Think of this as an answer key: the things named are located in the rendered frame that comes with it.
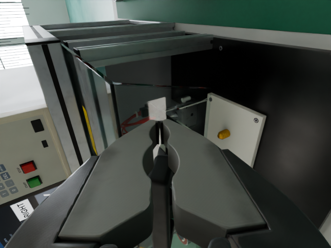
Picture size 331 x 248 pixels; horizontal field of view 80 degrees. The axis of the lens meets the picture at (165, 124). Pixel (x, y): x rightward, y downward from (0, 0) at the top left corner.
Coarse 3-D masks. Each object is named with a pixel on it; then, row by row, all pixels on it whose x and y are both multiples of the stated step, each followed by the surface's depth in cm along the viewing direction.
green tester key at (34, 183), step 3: (36, 177) 39; (30, 180) 39; (33, 180) 39; (36, 180) 39; (39, 180) 40; (30, 183) 39; (33, 183) 39; (36, 183) 39; (39, 183) 40; (30, 186) 39; (33, 186) 39
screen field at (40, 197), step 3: (57, 186) 43; (51, 189) 42; (54, 189) 43; (42, 192) 42; (45, 192) 42; (48, 192) 42; (51, 192) 43; (36, 195) 41; (39, 195) 42; (42, 195) 42; (45, 195) 42; (48, 195) 43; (36, 198) 41; (39, 198) 42; (42, 198) 42; (45, 198) 43; (39, 201) 42
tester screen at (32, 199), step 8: (40, 192) 41; (32, 200) 41; (0, 208) 38; (8, 208) 39; (0, 216) 39; (8, 216) 40; (16, 216) 41; (0, 224) 40; (8, 224) 40; (16, 224) 41; (0, 232) 40; (8, 232) 41; (0, 240) 41; (8, 240) 42
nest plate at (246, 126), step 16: (224, 112) 45; (240, 112) 41; (256, 112) 39; (208, 128) 52; (224, 128) 47; (240, 128) 43; (256, 128) 39; (224, 144) 49; (240, 144) 44; (256, 144) 41
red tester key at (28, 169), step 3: (30, 162) 38; (24, 165) 37; (27, 165) 37; (30, 165) 37; (33, 165) 38; (24, 168) 37; (27, 168) 37; (30, 168) 38; (33, 168) 38; (24, 171) 37; (27, 171) 37; (30, 171) 38
